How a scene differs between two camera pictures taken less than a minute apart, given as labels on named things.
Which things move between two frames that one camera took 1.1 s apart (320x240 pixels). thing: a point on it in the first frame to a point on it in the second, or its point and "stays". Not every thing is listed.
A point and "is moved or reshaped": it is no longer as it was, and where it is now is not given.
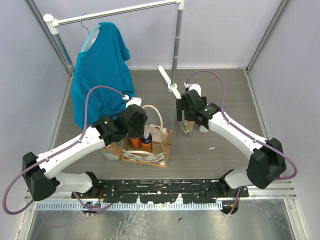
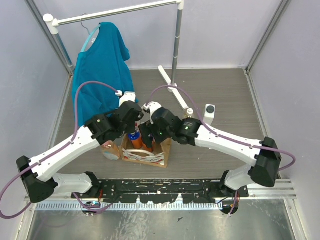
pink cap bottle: x=111 y=152 stays
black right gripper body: x=188 y=114 to x=159 y=135
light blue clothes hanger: x=89 y=33 stays
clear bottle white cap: x=187 y=126 is moved or reshaped
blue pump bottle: x=136 y=142 stays
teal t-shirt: x=104 y=63 stays
